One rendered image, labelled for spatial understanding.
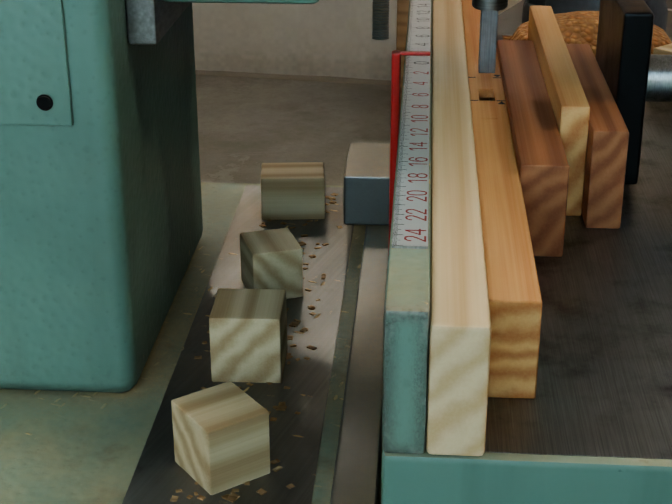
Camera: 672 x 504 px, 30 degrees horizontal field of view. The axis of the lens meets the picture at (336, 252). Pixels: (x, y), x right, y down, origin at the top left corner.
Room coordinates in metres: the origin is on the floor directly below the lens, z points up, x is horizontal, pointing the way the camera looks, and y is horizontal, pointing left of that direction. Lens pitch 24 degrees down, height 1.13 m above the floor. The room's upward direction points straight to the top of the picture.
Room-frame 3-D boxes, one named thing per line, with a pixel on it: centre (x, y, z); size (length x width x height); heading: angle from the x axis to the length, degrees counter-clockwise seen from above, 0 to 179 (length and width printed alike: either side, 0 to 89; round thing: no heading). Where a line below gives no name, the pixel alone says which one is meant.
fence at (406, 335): (0.66, -0.04, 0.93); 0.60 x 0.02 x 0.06; 176
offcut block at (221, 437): (0.51, 0.05, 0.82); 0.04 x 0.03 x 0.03; 35
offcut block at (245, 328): (0.61, 0.05, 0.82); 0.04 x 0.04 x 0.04; 87
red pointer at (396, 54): (0.67, -0.04, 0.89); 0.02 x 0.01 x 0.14; 86
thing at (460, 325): (0.66, -0.06, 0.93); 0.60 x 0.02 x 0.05; 176
